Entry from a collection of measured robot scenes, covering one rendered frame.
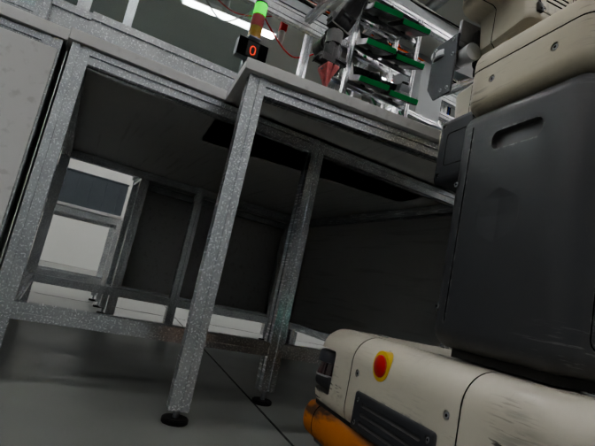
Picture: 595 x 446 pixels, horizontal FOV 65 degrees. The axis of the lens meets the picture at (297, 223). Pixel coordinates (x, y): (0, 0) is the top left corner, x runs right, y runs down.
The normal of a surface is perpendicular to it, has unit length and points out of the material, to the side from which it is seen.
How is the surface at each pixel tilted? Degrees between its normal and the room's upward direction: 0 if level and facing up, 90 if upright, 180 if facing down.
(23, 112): 90
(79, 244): 90
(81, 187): 90
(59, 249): 90
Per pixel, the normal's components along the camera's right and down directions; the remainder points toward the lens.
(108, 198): 0.47, -0.05
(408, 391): -0.92, -0.25
